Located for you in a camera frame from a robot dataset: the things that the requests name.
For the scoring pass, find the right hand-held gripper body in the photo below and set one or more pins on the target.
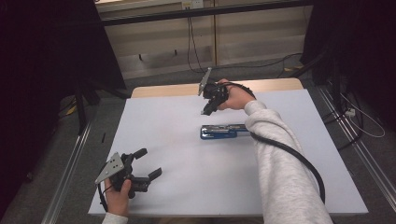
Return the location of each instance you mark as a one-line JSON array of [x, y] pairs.
[[214, 91]]

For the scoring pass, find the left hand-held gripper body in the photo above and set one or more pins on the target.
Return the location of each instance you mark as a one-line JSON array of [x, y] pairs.
[[113, 166]]

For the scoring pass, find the blue stapler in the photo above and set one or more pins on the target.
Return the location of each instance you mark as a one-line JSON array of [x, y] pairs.
[[219, 132]]

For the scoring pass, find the person's right hand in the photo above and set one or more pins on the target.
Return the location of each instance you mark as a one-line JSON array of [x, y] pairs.
[[237, 98]]

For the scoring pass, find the person's left hand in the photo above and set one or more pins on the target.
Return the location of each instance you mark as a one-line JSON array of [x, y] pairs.
[[117, 200]]

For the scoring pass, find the small black floor piece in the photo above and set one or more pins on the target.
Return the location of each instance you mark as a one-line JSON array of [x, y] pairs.
[[103, 137]]

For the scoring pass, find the white table mat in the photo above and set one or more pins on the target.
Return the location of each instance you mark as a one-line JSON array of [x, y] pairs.
[[174, 146]]

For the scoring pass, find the wooden table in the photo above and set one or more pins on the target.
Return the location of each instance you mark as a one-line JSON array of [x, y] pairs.
[[168, 90]]

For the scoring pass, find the yellow floor tape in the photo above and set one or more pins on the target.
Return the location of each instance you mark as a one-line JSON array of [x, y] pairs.
[[294, 68], [71, 110]]

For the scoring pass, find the black tripod stand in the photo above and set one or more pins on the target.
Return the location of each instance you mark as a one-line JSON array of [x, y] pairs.
[[85, 93]]

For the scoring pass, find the black metal stand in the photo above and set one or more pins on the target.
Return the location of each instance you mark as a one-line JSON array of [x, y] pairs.
[[323, 71]]

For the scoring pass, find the black curtain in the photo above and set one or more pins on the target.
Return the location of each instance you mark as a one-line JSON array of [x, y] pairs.
[[46, 62], [361, 46]]

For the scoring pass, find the white power plug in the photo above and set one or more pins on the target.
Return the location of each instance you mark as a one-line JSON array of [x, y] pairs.
[[350, 112]]

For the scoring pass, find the aluminium floor rail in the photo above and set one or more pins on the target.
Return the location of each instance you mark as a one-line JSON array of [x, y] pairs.
[[67, 174], [361, 149]]

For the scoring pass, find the white wall socket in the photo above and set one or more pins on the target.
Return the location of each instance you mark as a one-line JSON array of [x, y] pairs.
[[192, 4]]

